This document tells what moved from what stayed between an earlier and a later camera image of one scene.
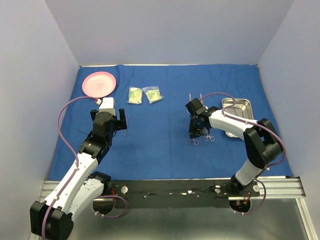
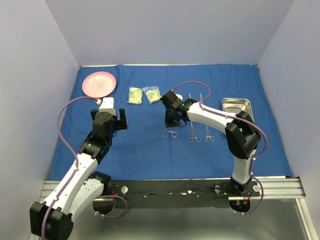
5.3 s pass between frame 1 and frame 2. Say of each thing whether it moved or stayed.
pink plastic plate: stayed
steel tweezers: stayed
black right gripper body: moved
